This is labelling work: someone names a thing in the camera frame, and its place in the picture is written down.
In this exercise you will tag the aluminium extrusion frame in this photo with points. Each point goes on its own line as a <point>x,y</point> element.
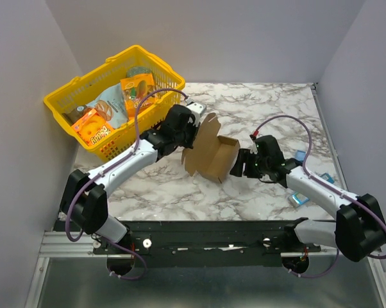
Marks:
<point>55,245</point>

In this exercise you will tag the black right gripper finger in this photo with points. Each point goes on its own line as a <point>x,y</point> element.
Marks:
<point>238,167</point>
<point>249,160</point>

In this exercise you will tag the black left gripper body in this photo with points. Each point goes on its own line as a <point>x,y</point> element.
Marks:
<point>186,138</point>

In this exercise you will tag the teal small box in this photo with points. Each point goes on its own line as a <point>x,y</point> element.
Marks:
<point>327,177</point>

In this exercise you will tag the brown cardboard box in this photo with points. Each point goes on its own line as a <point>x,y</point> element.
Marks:
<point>212,155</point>

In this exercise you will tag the light blue long box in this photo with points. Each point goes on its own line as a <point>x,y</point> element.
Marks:
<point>300,155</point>

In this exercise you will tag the green netted melon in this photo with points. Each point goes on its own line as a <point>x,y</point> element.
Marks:
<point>136,70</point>

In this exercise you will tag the light blue cassava chips bag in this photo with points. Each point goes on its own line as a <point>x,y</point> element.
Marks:
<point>109,104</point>

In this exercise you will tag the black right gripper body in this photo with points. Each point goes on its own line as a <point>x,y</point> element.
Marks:
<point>246,163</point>

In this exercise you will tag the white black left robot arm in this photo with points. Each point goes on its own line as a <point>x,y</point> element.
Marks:
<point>85,197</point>

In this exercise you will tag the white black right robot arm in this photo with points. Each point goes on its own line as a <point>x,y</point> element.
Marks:
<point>357,229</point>

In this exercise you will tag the yellow plastic shopping basket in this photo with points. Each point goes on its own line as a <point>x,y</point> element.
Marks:
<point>101,89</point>

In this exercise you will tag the small blue white packet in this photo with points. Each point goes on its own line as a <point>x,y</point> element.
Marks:
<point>297,199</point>

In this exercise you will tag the orange mango gummy bag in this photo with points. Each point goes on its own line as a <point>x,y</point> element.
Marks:
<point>135,89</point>

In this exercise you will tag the orange scrub daddy sponge box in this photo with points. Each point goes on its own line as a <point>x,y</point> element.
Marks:
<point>92,127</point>

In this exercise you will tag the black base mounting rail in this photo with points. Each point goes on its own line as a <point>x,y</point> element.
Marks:
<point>165,244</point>

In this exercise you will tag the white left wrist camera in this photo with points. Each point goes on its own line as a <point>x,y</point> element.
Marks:
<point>197,109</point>

